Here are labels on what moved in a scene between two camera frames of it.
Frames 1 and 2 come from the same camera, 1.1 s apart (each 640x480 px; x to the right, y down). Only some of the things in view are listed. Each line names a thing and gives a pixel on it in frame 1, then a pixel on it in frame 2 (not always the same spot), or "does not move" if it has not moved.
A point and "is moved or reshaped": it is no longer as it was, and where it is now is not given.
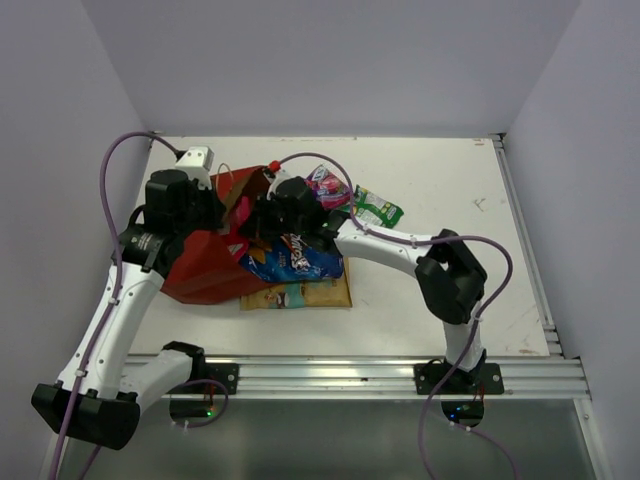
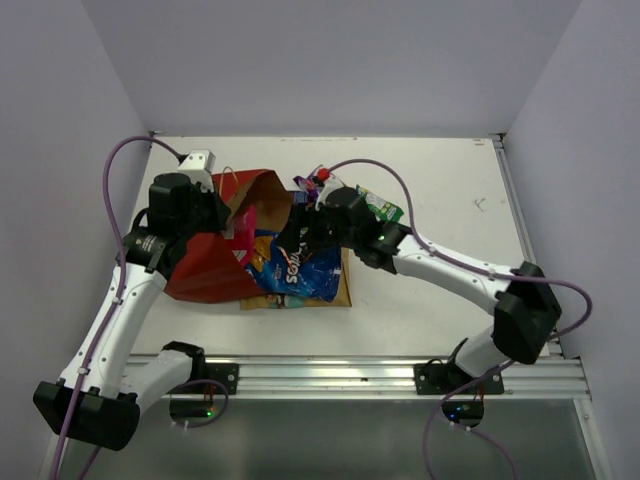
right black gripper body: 273,222 → 324,234
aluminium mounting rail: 392,377 does not move
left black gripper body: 202,212 does not move
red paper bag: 206,268 does not move
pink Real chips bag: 242,209 → 244,235
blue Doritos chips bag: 289,261 is moved or reshaped
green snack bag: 372,208 does not move
